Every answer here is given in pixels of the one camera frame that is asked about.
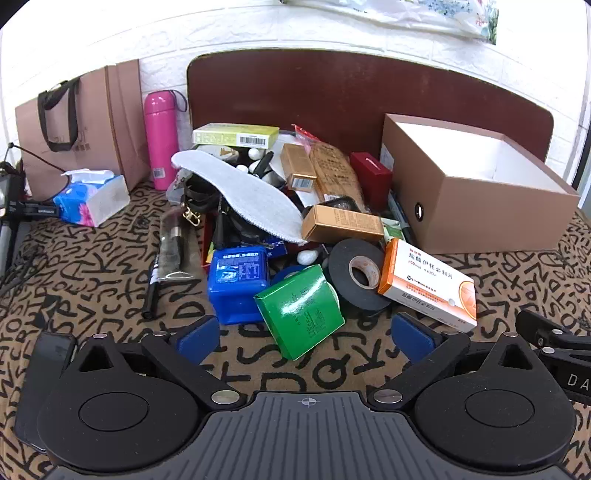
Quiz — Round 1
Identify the long gold box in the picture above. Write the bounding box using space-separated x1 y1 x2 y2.
302 204 385 244

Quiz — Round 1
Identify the blue plastic box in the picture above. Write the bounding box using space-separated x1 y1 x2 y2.
208 246 271 325

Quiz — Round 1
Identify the blue floral tissue pack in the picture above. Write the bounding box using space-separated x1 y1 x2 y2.
53 169 131 228

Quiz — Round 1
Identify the brown bread packet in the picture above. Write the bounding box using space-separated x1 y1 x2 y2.
308 142 365 213

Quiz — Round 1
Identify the small gold box with barcode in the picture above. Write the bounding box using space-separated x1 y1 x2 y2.
280 143 318 193

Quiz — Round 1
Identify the orange and white medicine box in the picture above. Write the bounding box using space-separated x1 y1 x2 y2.
378 238 478 333

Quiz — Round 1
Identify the yellow-green flat box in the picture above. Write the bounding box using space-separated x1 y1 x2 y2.
192 122 280 149

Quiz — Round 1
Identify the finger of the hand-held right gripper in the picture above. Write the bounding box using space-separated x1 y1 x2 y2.
515 309 591 349

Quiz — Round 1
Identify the black strap with gold clasp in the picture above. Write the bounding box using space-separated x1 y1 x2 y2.
180 173 222 227

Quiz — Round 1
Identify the white shoe insole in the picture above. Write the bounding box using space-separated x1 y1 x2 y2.
171 150 309 245

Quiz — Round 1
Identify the floral plastic bag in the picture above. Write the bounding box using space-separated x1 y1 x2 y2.
281 0 502 44

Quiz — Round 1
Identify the black tape roll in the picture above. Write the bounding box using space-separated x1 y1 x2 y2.
329 239 393 317

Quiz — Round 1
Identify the open pink-brown cardboard box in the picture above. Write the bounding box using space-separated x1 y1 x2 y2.
379 113 581 254

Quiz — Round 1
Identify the black tripod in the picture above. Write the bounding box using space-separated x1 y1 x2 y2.
0 143 58 278

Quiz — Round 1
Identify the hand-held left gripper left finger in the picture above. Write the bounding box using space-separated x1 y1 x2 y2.
76 316 245 409

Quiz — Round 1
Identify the clear packet with dark item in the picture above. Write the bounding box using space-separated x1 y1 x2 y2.
157 210 204 282

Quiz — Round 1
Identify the brown paper bag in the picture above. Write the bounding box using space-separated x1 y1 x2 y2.
15 59 151 201

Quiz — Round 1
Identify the white and green cream tube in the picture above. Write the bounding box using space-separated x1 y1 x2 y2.
381 219 407 245

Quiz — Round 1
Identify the letter-print blanket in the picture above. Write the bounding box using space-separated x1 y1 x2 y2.
0 180 591 480

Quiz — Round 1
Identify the green cardboard box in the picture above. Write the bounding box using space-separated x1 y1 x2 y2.
254 264 346 361

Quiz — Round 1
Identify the black marker pen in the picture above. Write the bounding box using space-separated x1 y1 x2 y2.
141 251 162 320
388 189 416 241

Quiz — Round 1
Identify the pink thermos bottle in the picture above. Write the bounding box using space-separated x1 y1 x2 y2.
143 90 180 191

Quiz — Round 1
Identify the dark brown wooden board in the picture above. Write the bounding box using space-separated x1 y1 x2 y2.
187 50 555 162

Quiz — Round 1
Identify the dark red box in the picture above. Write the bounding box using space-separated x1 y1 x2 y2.
349 151 393 210

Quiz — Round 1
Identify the red snack packet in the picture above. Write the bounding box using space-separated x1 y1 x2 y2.
291 124 321 144

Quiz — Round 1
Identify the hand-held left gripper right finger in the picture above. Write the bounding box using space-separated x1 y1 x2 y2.
369 314 541 409

